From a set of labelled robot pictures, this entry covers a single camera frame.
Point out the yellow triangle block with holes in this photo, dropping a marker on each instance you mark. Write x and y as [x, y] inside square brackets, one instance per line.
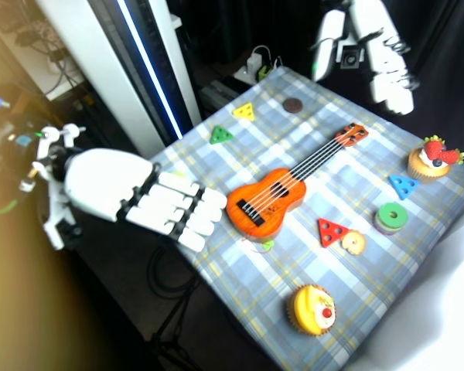
[245, 112]

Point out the square wrist camera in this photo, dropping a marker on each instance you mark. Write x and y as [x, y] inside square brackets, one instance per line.
[350, 58]

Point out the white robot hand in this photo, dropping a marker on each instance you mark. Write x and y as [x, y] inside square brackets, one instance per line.
[100, 181]
[375, 35]

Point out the light green toy piece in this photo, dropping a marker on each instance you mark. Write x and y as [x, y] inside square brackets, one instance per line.
[268, 245]

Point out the blue plaid tablecloth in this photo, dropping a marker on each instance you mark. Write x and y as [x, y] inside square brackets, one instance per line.
[332, 270]

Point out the green plug connector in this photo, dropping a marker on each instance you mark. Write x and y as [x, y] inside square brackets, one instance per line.
[263, 72]

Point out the round beige biscuit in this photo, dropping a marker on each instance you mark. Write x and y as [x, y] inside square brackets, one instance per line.
[353, 242]

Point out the black ribbed box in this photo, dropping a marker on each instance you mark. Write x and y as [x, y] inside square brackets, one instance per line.
[216, 94]

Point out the green triangle block with holes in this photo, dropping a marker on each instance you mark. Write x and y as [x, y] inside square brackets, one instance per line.
[220, 136]

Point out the stacked foam rings green top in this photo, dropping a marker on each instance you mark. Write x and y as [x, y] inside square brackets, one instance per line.
[390, 218]

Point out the yellow toy cupcake with cherry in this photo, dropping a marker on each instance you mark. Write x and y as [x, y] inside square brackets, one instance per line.
[311, 309]

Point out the white column with blue stripe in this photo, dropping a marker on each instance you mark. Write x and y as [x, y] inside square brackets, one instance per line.
[100, 69]

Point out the white robot body shell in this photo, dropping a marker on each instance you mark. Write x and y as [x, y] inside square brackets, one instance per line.
[429, 317]

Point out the strawberry toy cupcake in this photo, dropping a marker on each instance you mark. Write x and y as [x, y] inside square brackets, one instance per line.
[429, 164]

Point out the orange toy ukulele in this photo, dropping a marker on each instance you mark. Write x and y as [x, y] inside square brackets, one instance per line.
[267, 201]

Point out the blue triangle block with holes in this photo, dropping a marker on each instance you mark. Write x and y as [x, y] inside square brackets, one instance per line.
[404, 185]

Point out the brown round cookie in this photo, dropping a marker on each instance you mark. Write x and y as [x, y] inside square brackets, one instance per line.
[292, 104]

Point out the red triangle block with holes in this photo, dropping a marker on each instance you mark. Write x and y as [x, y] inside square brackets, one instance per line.
[330, 232]

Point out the white power adapter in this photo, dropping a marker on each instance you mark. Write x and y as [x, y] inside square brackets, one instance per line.
[251, 63]

